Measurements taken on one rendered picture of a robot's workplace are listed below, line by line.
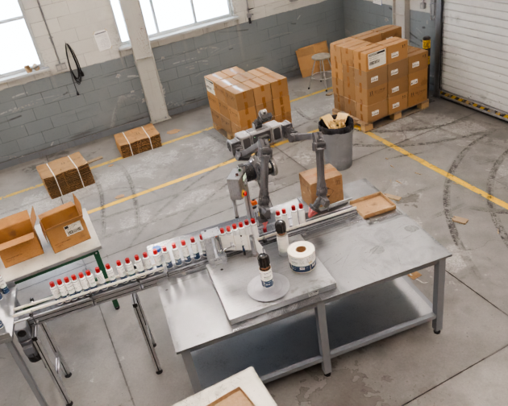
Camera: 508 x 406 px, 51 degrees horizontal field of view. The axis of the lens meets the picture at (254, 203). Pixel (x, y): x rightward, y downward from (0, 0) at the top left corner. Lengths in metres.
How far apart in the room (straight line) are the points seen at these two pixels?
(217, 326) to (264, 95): 4.47
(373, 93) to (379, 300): 3.79
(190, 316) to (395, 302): 1.75
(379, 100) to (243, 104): 1.91
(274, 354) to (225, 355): 0.39
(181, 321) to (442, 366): 2.03
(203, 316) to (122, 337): 1.48
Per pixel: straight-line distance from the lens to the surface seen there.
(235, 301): 3.82
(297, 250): 3.98
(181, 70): 9.45
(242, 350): 4.39
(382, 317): 4.52
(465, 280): 5.24
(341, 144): 6.74
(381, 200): 4.77
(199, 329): 3.76
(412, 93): 8.22
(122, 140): 8.52
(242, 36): 9.76
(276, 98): 7.68
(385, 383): 4.37
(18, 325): 4.35
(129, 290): 4.28
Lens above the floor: 3.42
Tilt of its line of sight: 32 degrees down
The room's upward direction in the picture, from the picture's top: 10 degrees counter-clockwise
